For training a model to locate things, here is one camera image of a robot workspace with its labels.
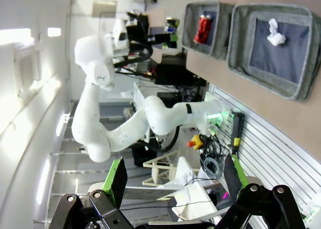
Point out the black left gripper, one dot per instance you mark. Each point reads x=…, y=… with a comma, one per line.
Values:
x=139, y=30

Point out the red emergency stop button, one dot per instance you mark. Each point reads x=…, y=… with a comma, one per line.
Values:
x=195, y=142

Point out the grey fabric basket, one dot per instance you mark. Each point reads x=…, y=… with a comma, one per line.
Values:
x=240, y=58
x=220, y=45

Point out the pale wooden frame stand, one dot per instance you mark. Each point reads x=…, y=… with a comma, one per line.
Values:
x=160, y=171

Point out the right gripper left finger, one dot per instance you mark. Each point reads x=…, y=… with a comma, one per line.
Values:
x=118, y=178

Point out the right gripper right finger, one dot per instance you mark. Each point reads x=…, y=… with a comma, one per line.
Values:
x=232, y=176

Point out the white paper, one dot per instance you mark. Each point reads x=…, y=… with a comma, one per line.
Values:
x=276, y=35

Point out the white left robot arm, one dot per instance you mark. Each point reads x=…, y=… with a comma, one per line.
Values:
x=92, y=118

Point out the crushed red soda can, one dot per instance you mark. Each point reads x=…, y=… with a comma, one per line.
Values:
x=203, y=28

